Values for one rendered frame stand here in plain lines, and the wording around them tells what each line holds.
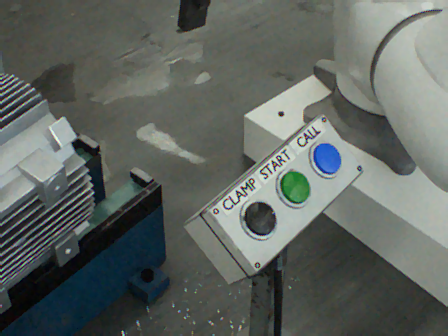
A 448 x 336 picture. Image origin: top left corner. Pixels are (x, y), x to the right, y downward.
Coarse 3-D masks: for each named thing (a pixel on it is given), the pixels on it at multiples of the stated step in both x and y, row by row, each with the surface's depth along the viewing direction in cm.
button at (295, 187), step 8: (288, 176) 77; (296, 176) 77; (304, 176) 77; (288, 184) 76; (296, 184) 77; (304, 184) 77; (288, 192) 76; (296, 192) 76; (304, 192) 77; (288, 200) 76; (296, 200) 76; (304, 200) 77
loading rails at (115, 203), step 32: (96, 160) 103; (96, 192) 106; (128, 192) 98; (160, 192) 98; (96, 224) 94; (128, 224) 96; (160, 224) 101; (96, 256) 94; (128, 256) 99; (160, 256) 105; (32, 288) 86; (64, 288) 91; (96, 288) 96; (128, 288) 102; (160, 288) 101; (0, 320) 84; (32, 320) 89; (64, 320) 94
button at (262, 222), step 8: (248, 208) 74; (256, 208) 74; (264, 208) 74; (248, 216) 73; (256, 216) 74; (264, 216) 74; (272, 216) 74; (248, 224) 73; (256, 224) 73; (264, 224) 74; (272, 224) 74; (256, 232) 73; (264, 232) 73
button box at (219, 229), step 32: (320, 128) 81; (288, 160) 78; (352, 160) 82; (224, 192) 76; (256, 192) 75; (320, 192) 79; (192, 224) 75; (224, 224) 73; (288, 224) 76; (224, 256) 74; (256, 256) 73
